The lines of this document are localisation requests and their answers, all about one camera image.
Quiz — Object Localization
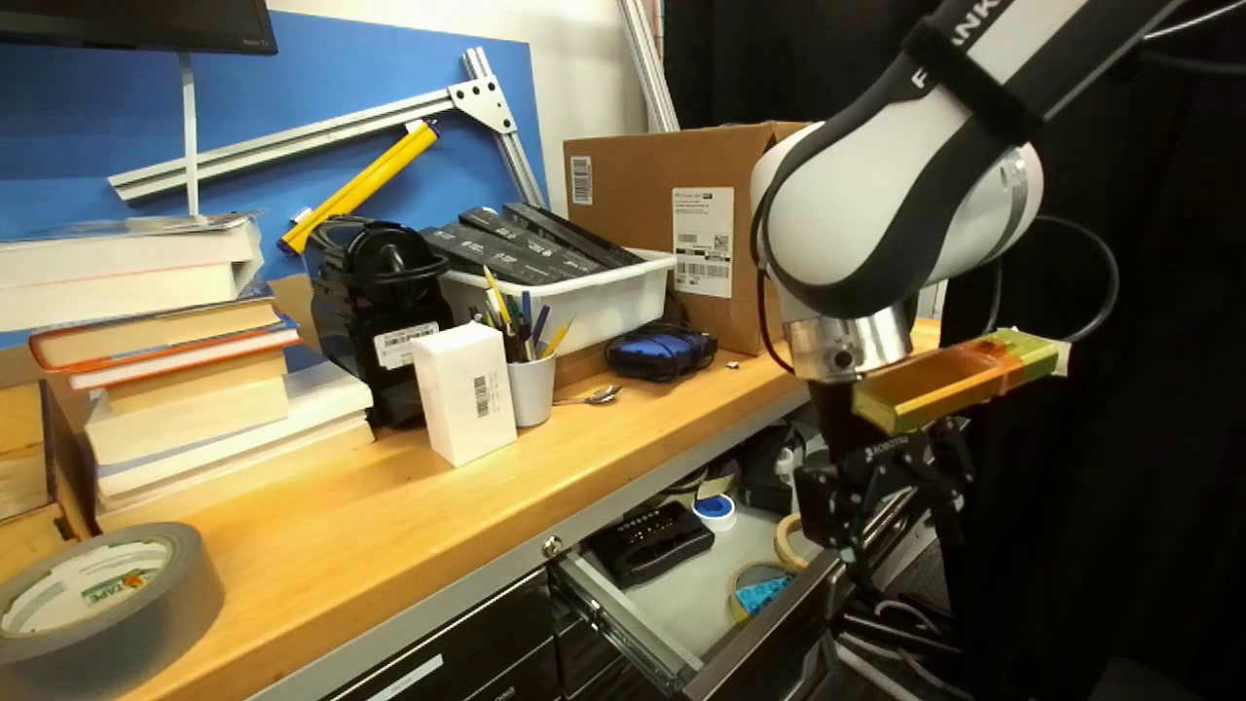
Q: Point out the assorted pens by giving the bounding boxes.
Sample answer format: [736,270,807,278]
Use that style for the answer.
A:
[475,260,577,367]

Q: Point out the thick white book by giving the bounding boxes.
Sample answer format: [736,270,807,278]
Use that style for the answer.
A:
[0,209,270,336]

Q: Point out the yellow spirit level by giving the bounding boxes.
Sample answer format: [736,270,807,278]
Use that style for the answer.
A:
[278,122,444,260]

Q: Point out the brown cardboard box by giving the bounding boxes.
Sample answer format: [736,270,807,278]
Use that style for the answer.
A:
[561,117,818,364]

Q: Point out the beige book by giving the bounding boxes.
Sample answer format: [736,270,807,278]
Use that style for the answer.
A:
[65,347,297,470]

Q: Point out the blue white tape roll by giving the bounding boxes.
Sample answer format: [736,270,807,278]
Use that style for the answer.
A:
[689,490,741,534]

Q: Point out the black flat boxes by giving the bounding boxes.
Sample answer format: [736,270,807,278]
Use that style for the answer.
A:
[417,199,645,290]

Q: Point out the beige masking tape roll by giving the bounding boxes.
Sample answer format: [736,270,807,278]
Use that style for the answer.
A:
[771,510,823,576]

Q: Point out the aluminium extrusion bar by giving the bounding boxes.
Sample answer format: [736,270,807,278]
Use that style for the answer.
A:
[615,0,685,138]

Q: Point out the small blue object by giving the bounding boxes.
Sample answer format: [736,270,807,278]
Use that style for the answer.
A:
[736,571,796,618]

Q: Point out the blue black pouch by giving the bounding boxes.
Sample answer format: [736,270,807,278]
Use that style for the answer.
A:
[603,319,720,384]

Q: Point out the large grey duct tape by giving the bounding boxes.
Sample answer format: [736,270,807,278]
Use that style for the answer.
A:
[0,517,231,701]

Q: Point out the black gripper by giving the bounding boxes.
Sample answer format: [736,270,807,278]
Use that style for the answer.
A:
[792,378,871,608]

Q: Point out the white plastic bin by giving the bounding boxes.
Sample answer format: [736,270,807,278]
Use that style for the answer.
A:
[432,245,683,358]

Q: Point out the black curtain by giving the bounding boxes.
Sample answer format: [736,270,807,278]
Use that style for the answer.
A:
[659,0,1246,701]

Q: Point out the white box with barcode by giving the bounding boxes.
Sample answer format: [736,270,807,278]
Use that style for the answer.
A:
[407,319,520,470]

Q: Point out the black monitor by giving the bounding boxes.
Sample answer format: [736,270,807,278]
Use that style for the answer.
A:
[0,0,282,57]

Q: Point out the aluminium extrusion frame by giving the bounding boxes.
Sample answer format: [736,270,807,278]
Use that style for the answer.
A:
[104,44,550,213]

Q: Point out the open white drawer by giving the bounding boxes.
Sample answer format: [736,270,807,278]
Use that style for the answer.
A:
[541,480,849,701]

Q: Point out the silver monitor pole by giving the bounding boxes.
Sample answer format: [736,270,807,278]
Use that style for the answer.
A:
[174,49,209,225]

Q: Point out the blue pin board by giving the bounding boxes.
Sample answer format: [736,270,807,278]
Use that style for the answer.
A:
[0,7,550,352]

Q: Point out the black flat device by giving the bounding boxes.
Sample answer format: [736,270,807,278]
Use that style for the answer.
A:
[587,499,720,587]

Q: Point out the white pen cup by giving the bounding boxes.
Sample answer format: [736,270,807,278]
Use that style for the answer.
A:
[503,352,561,431]

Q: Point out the stack of books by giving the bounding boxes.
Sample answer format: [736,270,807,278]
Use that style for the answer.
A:
[86,356,378,517]

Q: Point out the red brown book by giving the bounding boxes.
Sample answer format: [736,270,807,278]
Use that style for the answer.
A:
[25,291,309,382]

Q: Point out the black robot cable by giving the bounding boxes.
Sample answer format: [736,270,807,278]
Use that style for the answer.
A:
[981,209,1126,352]

